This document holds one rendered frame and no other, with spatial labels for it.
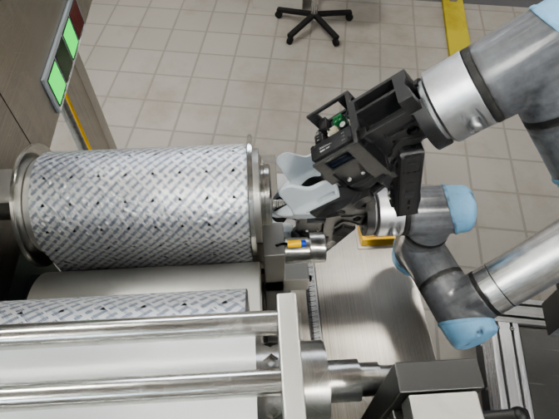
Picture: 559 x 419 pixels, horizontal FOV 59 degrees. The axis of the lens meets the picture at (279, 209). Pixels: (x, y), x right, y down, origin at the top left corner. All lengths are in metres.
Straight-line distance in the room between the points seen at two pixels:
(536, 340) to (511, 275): 1.05
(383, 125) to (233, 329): 0.26
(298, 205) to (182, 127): 1.96
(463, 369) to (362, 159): 0.23
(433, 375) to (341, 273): 0.64
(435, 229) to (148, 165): 0.43
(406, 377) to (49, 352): 0.21
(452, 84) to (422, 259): 0.41
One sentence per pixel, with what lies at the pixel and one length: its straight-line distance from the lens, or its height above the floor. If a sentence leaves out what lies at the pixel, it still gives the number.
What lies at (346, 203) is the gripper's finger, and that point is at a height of 1.32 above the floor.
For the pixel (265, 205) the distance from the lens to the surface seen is 0.56.
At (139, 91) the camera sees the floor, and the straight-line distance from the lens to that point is 2.72.
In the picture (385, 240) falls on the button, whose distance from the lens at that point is 0.97.
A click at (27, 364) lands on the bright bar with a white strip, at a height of 1.44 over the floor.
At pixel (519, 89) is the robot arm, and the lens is 0.46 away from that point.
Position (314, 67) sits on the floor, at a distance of 2.77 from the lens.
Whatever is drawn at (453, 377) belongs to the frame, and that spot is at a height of 1.44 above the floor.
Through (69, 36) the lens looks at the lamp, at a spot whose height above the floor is 1.19.
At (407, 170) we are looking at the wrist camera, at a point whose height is 1.34.
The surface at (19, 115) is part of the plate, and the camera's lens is 0.79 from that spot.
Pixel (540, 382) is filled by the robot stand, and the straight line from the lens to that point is 1.77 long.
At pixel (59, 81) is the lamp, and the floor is 1.18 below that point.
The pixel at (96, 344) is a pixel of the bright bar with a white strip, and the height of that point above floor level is 1.45.
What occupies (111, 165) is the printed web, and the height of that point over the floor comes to 1.31.
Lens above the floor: 1.73
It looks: 55 degrees down
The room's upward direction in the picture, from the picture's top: straight up
